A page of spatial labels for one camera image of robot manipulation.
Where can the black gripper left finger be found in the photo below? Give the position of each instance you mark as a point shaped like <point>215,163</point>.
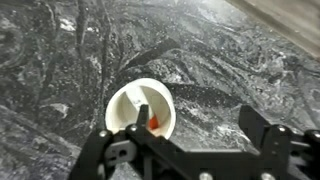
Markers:
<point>151,157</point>

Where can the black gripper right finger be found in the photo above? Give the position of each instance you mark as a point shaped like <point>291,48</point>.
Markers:
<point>280,148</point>

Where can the white ceramic mug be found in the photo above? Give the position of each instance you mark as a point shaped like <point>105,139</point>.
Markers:
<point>144,94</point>

